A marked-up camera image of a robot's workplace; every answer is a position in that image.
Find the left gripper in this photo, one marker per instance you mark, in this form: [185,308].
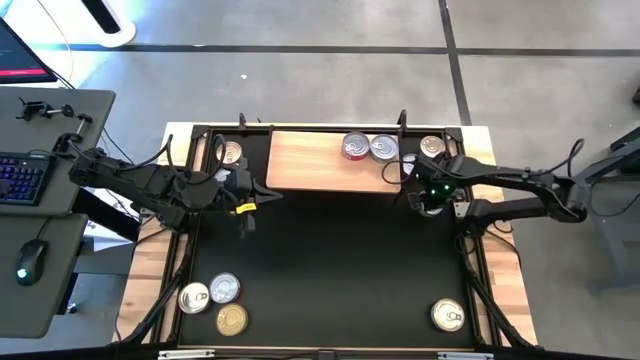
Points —
[237,187]

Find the backlit black keyboard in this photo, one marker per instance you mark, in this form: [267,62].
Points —
[22,180]

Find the grey metal stand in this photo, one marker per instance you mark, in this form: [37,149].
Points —
[615,235]

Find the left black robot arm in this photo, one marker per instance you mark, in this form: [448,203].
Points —
[150,180]

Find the wooden shelf with black legs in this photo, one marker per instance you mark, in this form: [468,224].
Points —
[310,165]

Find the silver metal bracket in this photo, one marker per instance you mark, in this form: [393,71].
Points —
[465,356]
[185,354]

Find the black computer mouse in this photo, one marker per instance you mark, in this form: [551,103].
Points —
[31,260]

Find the black stand pole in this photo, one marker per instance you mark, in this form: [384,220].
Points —
[102,15]

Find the gold-lid green label can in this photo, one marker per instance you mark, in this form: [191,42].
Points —
[232,319]

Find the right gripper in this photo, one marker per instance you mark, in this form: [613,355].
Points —
[437,180]

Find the pink label seafood can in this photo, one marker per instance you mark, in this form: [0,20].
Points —
[447,314]
[432,146]
[232,154]

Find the dark screen with red bar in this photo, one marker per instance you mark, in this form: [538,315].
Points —
[17,55]

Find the grey desk panel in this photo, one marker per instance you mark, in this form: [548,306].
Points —
[55,300]
[30,135]

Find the black table mat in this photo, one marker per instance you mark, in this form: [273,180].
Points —
[325,280]

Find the black desk clamp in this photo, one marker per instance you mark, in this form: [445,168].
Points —
[31,108]
[62,143]

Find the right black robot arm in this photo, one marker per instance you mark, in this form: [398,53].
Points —
[525,175]

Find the silver-lid seafood can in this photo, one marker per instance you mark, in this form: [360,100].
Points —
[194,298]

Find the black desk leg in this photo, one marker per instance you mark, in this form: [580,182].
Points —
[107,215]

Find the white round stand base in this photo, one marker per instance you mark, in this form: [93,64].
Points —
[122,35]

